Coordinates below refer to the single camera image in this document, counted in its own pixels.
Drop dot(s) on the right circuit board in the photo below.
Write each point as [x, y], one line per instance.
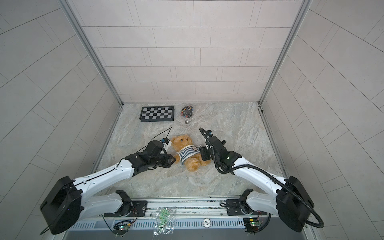
[251, 225]

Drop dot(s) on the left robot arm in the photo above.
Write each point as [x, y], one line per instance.
[71, 200]

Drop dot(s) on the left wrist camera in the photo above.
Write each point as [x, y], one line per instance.
[166, 143]

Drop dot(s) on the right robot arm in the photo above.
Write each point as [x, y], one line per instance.
[285, 198]

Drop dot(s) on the round white sticker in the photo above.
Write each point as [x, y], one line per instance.
[207, 223]

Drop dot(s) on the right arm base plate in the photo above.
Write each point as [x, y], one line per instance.
[233, 209]

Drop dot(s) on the bag of colourful small parts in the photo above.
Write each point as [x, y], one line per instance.
[187, 111]

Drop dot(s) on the striped knit bear sweater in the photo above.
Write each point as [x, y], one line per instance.
[187, 152]

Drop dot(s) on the black white checkerboard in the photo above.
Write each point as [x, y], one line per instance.
[157, 114]

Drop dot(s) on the brown teddy bear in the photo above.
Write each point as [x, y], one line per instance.
[193, 163]

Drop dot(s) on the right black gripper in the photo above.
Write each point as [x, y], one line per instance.
[205, 153]

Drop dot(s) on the clear bag green parts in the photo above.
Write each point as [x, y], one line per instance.
[165, 221]

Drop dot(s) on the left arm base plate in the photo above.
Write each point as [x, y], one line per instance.
[138, 209]

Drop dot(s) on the aluminium mounting rail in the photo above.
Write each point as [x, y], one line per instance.
[190, 214]

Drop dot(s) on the left green circuit board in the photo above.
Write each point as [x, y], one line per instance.
[122, 227]

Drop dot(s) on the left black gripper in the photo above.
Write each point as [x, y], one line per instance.
[167, 160]

